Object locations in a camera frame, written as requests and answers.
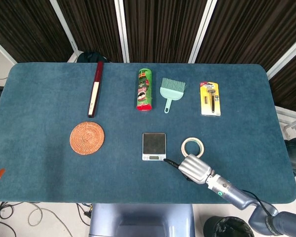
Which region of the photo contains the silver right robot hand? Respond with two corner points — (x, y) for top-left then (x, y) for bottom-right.
(163, 154), (216, 185)

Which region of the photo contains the white tape roll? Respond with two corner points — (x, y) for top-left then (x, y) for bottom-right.
(181, 137), (205, 158)

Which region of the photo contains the small digital kitchen scale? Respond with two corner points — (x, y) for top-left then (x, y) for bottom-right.
(142, 132), (168, 161)

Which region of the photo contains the razor in yellow package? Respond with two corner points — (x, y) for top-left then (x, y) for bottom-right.
(199, 82), (222, 117)

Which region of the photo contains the black trash bin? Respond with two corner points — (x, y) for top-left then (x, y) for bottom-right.
(203, 216), (255, 237)

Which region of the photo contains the blue-grey robot torso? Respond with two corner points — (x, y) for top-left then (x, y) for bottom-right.
(88, 203), (196, 237)

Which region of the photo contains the mint green hand brush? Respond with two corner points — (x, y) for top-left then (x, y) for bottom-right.
(159, 78), (186, 114)

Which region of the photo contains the green Pringles can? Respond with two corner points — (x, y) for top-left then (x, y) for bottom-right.
(135, 68), (153, 112)

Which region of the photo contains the white metal rack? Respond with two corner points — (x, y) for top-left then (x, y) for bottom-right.
(275, 105), (296, 138)

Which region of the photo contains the round woven rattan coaster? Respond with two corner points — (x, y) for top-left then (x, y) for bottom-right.
(69, 121), (106, 156)

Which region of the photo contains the long dark red box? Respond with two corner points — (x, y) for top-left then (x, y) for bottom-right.
(88, 61), (105, 119)

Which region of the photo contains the dark bag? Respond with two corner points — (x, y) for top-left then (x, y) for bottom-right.
(76, 51), (109, 63)

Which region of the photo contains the blue table cloth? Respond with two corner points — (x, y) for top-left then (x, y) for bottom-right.
(0, 62), (296, 204)

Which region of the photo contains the black cable with plug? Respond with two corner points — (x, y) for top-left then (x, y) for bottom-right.
(75, 202), (92, 226)

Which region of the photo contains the white partition post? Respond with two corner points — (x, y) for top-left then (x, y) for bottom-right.
(49, 0), (77, 51)
(188, 0), (218, 64)
(0, 34), (17, 64)
(266, 37), (296, 79)
(114, 0), (129, 63)

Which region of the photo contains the grey floor cable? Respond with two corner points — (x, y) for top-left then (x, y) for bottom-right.
(28, 206), (74, 237)

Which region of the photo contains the black floor cable bundle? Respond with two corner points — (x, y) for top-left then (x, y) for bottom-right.
(0, 201), (18, 237)

